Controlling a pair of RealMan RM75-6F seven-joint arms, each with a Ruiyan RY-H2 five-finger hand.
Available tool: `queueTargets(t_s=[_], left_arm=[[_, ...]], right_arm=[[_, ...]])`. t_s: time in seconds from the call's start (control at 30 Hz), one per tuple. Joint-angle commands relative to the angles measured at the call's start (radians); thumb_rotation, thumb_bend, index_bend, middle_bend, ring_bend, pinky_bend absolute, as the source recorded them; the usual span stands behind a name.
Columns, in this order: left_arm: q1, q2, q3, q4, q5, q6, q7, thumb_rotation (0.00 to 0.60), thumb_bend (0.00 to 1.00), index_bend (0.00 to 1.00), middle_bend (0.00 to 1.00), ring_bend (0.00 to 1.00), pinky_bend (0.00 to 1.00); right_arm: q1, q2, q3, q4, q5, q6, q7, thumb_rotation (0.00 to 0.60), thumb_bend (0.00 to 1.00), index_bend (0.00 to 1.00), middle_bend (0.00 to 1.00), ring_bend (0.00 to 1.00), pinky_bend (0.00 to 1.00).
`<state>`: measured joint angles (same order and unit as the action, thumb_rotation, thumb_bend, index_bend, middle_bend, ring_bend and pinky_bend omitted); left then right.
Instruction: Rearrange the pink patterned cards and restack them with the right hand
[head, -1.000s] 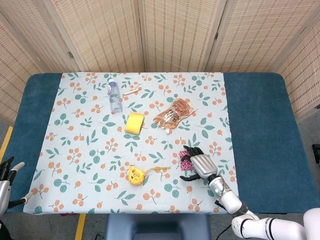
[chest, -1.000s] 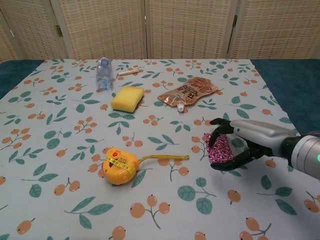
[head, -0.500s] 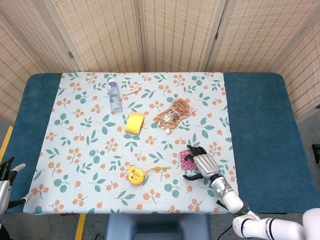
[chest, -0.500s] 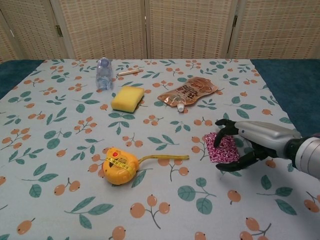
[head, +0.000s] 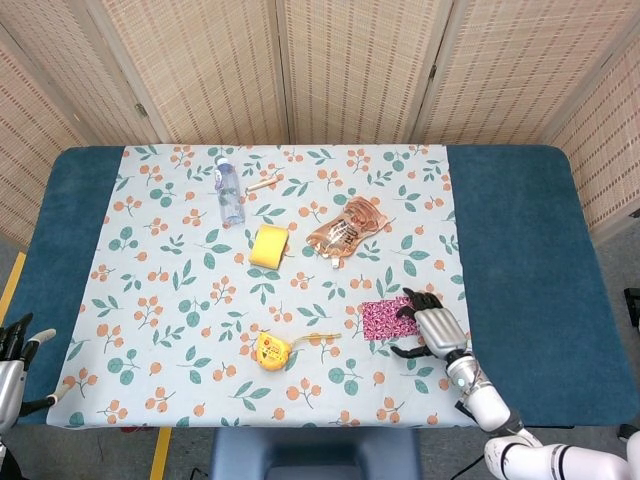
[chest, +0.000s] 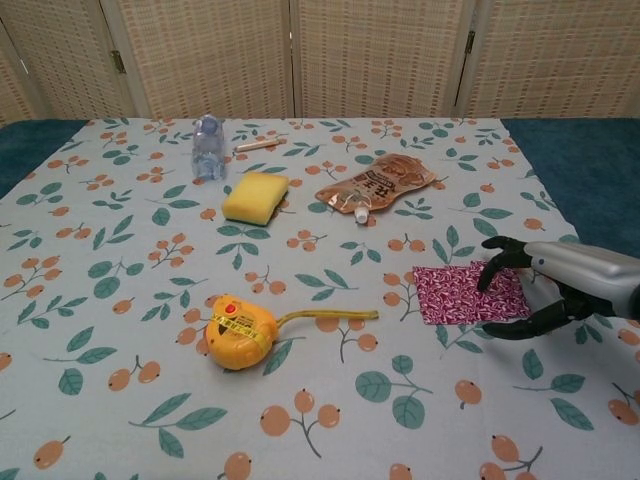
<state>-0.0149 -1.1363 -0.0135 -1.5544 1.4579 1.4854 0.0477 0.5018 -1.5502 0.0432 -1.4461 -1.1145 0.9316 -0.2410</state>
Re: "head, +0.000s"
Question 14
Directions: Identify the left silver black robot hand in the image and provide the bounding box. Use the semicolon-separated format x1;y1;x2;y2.
0;313;71;436

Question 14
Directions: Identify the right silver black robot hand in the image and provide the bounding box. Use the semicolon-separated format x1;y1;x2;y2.
389;287;470;362

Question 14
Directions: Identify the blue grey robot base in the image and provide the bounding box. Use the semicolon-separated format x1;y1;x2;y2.
209;428;422;480

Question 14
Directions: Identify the teal blue table cover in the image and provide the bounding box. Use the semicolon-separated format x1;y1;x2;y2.
0;144;632;431

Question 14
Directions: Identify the orange brown spout pouch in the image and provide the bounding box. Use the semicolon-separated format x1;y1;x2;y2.
305;196;390;269

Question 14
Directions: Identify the yellow tape measure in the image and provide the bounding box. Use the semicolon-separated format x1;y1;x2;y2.
254;331;343;373

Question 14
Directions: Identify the floral printed tablecloth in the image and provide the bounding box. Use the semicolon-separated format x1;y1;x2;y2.
46;144;482;430

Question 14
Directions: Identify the yellow sponge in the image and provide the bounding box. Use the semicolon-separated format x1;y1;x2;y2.
248;224;291;270

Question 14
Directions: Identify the black equipment block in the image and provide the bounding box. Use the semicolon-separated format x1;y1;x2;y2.
623;288;640;329

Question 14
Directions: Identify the woven bamboo screen panel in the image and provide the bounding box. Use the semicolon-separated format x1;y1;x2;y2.
0;24;96;251
409;0;640;146
97;0;294;146
0;0;169;146
544;39;640;241
277;0;456;146

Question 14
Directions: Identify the clear plastic water bottle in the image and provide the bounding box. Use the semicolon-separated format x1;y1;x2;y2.
213;156;247;229

